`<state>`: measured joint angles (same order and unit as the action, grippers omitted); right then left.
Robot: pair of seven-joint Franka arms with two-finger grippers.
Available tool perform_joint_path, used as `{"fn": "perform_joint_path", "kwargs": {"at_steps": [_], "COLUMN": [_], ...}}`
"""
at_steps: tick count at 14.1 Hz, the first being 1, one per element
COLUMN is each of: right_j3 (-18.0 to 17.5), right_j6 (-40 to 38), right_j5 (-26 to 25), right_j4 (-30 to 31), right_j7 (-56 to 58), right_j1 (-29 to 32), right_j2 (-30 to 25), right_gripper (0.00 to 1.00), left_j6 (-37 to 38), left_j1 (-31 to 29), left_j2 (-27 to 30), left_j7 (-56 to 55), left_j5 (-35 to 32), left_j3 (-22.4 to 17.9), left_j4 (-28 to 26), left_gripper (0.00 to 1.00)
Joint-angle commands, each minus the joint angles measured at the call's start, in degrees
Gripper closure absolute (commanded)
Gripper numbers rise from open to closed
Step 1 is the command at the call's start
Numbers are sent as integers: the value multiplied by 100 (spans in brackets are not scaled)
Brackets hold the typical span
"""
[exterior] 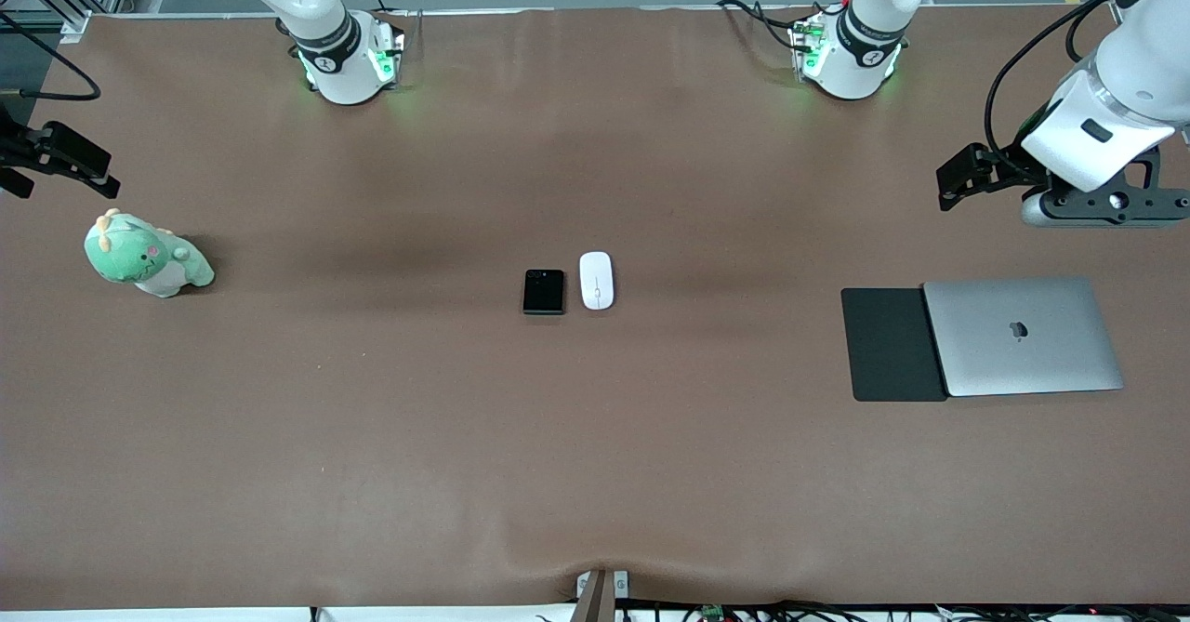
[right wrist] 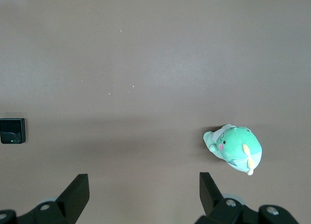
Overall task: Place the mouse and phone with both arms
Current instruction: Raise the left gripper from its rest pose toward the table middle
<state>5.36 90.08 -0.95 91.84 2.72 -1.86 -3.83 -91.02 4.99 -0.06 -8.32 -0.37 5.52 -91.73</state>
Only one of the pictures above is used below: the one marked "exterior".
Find white computer mouse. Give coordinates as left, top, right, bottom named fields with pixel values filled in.
left=579, top=250, right=615, bottom=311

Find black flip phone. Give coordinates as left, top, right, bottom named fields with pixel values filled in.
left=522, top=269, right=565, bottom=316

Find black mouse pad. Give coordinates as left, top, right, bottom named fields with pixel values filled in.
left=840, top=287, right=949, bottom=404

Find green dinosaur plush toy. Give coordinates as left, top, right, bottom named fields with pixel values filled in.
left=84, top=208, right=216, bottom=299

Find silver closed laptop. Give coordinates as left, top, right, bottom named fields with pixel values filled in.
left=922, top=275, right=1125, bottom=398

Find brown table cover mat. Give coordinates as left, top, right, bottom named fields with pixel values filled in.
left=0, top=4, right=1190, bottom=610

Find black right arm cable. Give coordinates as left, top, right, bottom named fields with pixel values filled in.
left=0, top=13, right=101, bottom=102

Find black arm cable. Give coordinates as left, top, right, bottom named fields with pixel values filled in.
left=984, top=0, right=1117, bottom=181
left=0, top=13, right=101, bottom=102

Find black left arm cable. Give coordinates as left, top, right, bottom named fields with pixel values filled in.
left=984, top=0, right=1117, bottom=181

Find black left base cables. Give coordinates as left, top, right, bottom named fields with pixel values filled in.
left=714, top=0, right=812, bottom=58

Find black cable bundle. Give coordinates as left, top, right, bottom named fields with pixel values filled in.
left=535, top=601, right=1190, bottom=622

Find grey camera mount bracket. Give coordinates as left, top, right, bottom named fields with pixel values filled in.
left=575, top=569, right=630, bottom=622

